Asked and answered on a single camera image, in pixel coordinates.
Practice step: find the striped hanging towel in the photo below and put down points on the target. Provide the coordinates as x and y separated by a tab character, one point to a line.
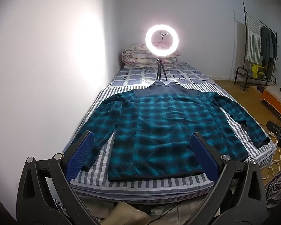
253	37

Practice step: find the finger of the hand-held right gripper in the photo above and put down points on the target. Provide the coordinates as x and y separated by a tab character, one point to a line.
274	127

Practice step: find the teal plaid fleece jacket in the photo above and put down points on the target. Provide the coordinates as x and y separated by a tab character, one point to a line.
154	126

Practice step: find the grey striped garment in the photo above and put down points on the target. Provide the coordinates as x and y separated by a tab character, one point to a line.
275	192

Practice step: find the person's beige trousers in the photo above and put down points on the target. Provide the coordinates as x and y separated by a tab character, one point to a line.
121	215

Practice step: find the blue checked bed sheet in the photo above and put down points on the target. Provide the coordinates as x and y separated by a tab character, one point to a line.
131	75

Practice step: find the folded floral quilt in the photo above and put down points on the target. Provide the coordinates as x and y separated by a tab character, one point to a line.
133	56

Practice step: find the blue white striped quilt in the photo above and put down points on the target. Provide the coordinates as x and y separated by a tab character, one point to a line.
142	187

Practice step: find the yellow box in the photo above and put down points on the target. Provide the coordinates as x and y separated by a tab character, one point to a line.
257	70

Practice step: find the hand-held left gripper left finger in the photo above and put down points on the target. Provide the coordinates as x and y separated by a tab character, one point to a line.
80	154

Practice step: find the orange mattress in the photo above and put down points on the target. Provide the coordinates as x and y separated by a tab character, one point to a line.
276	103

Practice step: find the black tripod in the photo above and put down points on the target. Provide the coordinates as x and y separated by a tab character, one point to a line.
159	70

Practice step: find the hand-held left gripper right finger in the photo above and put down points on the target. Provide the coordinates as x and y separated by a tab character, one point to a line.
205	154

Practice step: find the black metal clothes rack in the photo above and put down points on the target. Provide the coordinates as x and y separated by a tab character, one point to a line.
245	42

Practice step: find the dark hanging clothes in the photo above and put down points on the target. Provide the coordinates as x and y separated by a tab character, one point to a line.
268	46

